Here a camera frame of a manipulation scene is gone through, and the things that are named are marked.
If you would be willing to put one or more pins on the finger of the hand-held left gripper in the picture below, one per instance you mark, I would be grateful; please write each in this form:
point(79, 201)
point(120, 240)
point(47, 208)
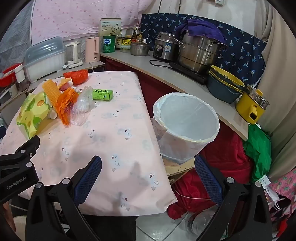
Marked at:
point(25, 153)

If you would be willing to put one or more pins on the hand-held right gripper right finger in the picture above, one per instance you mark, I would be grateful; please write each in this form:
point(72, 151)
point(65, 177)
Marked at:
point(208, 180)

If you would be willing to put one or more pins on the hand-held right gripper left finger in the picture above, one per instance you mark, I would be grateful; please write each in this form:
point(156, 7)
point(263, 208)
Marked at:
point(89, 178)

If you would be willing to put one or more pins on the yellow green tissue pack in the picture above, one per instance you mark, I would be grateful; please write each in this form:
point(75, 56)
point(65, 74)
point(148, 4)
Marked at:
point(32, 111)

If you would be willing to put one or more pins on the small white bottle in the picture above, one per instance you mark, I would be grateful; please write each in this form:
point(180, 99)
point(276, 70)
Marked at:
point(52, 115)

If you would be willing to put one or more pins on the orange snack bag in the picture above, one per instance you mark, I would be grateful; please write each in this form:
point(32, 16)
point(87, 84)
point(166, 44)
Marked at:
point(66, 104)

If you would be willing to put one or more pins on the yellow waffle pattern wrapper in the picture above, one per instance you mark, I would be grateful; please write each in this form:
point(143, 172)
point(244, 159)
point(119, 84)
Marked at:
point(52, 91)

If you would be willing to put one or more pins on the bin with white liner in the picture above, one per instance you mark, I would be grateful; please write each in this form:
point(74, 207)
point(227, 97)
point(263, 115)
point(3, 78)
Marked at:
point(185, 115)

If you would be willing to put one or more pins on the clear plastic bag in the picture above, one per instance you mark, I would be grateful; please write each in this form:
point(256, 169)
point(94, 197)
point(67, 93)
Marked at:
point(81, 109)

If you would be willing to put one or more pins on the yellow striped wrapper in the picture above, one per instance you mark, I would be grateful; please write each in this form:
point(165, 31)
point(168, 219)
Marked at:
point(65, 81)

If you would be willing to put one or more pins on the green drink carton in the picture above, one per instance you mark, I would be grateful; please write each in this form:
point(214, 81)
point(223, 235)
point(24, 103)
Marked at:
point(103, 95)

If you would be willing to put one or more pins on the red plastic bag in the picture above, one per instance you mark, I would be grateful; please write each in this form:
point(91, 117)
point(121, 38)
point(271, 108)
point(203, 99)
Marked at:
point(77, 76)

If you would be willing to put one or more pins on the red cloth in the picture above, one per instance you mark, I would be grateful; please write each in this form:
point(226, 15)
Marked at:
point(219, 153)

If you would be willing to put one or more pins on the wooden stool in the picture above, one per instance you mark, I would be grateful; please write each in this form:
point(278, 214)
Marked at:
point(178, 168)

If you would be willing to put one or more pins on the clear plastic bottle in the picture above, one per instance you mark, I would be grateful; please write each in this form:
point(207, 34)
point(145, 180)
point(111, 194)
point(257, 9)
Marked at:
point(198, 222)

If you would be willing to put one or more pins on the white paper tag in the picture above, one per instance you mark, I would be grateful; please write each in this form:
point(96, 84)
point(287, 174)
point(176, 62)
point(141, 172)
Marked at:
point(266, 183)

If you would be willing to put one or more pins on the green plastic bag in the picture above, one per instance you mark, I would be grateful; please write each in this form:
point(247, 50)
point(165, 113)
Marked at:
point(259, 148)

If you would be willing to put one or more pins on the red basin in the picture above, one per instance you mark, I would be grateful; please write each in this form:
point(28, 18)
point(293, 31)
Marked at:
point(7, 80)

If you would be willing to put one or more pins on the pink pineapple print fabric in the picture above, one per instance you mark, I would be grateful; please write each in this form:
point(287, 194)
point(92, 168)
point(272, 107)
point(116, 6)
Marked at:
point(285, 185)

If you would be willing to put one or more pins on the white canister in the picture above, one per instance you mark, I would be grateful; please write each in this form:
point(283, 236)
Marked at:
point(19, 75)

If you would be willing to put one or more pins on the yellow electric pot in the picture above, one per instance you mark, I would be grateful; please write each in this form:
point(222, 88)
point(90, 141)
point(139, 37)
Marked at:
point(247, 106)

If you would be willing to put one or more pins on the blue basin yellow strainer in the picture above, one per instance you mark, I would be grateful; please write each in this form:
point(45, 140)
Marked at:
point(222, 95)
point(227, 76)

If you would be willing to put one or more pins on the white dish box grey lid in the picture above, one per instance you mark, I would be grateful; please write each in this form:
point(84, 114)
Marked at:
point(44, 62)

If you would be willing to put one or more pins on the white power plug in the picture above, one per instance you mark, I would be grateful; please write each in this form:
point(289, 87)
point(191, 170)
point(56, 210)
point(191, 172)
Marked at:
point(65, 67)

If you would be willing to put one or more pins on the grey patterned cloth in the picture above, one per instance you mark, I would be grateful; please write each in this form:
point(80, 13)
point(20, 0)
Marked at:
point(13, 46)

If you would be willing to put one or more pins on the dark red counter curtain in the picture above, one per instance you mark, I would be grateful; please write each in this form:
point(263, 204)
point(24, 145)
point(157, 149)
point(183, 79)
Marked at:
point(152, 85)

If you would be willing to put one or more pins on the white glass electric kettle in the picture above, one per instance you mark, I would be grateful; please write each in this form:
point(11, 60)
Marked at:
point(74, 53)

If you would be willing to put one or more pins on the black induction cooker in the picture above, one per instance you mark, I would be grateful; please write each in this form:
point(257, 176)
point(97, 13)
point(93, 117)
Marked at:
point(185, 71)

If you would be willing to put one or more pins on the pink electric kettle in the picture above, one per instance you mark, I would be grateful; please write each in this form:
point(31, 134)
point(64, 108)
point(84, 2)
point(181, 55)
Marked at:
point(91, 49)

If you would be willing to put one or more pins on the beige curtain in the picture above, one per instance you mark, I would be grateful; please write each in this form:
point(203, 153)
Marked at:
point(282, 81)

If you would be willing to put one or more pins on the large steel steamer pot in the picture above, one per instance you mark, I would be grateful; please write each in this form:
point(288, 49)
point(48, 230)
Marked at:
point(198, 55)

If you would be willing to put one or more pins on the navy printed cloth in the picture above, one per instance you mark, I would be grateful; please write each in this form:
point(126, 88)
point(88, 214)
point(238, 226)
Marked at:
point(242, 51)

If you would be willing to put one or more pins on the clear food container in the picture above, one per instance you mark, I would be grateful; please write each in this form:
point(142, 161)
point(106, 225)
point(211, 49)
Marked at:
point(125, 48)

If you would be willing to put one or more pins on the green tin can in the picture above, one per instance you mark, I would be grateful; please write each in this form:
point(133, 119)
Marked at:
point(108, 44)

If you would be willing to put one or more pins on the steel rice cooker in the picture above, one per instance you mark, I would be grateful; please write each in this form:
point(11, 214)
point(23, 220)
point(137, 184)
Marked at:
point(165, 49)

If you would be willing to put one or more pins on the small steel pot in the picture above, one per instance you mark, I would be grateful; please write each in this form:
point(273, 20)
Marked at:
point(140, 49)

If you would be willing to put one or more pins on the brown label bottle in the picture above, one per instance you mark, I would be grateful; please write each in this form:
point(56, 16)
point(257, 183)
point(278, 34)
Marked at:
point(118, 42)

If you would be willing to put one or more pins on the pink dotted sheet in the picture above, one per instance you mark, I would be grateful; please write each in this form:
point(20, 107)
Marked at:
point(69, 20)

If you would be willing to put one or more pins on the short sauce bottle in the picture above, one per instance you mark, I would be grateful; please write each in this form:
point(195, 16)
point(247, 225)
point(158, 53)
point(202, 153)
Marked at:
point(140, 38)

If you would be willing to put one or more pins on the tall dark sauce bottle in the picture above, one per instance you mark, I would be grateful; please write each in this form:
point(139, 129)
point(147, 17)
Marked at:
point(134, 34)

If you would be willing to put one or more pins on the purple towel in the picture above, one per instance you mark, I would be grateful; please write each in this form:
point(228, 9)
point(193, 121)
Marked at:
point(203, 29)

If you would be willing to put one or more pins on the beige cardboard box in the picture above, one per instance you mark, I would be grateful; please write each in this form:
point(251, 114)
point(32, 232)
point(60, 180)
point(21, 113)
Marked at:
point(109, 26)

